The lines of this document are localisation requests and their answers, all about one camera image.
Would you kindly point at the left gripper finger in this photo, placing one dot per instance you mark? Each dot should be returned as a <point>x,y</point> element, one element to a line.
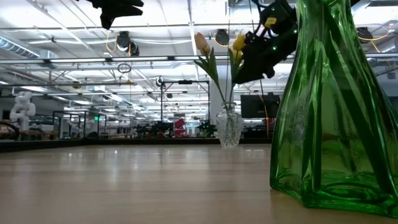
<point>118,3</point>
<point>118,12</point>

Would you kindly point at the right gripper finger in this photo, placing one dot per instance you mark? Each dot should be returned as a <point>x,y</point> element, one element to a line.
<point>253,71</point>

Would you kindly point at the yellow artificial tulip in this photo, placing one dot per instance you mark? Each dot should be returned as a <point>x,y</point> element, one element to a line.
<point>237,56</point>
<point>238,42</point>

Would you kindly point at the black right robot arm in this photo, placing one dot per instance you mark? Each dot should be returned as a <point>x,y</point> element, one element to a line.
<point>280,12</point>

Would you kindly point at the clear glass vase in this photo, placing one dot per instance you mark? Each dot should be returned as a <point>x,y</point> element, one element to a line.
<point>229,130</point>

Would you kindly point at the green glass vase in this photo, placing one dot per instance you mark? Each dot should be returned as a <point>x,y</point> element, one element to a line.
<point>326,140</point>

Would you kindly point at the black monitor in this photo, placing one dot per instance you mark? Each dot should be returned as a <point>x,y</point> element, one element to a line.
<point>258,105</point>

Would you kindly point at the peach artificial tulip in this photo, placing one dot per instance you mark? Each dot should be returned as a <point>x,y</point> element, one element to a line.
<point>201,43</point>

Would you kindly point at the white robot figure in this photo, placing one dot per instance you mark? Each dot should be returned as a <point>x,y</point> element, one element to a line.
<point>21,109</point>

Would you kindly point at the black metal gantry frame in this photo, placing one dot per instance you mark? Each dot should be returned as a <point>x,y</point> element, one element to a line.
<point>185,82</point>

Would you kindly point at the black framed glass enclosure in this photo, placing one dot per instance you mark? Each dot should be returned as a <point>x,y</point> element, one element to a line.
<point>77,111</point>

